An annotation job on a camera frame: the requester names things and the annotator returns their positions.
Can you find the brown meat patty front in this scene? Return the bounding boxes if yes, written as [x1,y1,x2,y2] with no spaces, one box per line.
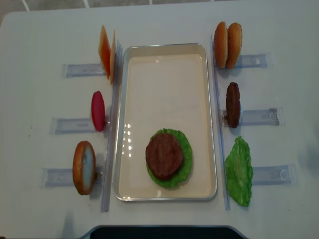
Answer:
[146,133,184,181]

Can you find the brown meat patty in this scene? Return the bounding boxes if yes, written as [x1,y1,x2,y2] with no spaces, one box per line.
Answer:
[226,82,241,128]
[146,133,184,181]

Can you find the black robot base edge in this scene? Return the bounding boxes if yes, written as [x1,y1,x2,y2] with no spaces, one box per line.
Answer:
[90,226,242,239]

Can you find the green lettuce leaf on burger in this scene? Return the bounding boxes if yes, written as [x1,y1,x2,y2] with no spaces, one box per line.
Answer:
[147,128,193,189]

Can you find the red tomato slice standing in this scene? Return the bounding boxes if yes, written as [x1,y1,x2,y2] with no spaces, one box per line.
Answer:
[91,91,105,131]

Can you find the brown meat patty rear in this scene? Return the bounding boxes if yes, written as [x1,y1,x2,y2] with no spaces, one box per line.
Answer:
[226,82,241,128]

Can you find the orange cheese slice outer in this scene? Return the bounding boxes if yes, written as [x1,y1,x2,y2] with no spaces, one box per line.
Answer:
[98,25,111,79]

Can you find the green lettuce leaf standing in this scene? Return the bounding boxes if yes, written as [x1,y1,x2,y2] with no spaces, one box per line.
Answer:
[225,136,253,207]

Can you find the white rectangular serving tray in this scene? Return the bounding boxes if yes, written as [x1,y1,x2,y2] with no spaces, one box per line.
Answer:
[113,43,217,202]

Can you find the bun half standing left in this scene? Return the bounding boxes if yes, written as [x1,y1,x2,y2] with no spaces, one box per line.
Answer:
[72,141,96,195]

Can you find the bun half near tray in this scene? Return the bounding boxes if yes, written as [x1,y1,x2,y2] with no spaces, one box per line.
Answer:
[213,21,228,69]

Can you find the bun half outer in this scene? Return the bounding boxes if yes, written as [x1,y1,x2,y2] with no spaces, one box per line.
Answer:
[226,22,242,69]

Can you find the clear acrylic left rack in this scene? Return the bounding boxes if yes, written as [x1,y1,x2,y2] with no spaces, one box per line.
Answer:
[40,42,123,212]

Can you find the clear acrylic rack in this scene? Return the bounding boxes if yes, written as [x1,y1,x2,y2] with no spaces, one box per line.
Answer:
[210,37,297,211]
[40,42,123,212]

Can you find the clear acrylic right rack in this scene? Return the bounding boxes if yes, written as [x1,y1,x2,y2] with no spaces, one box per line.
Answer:
[210,37,297,211]

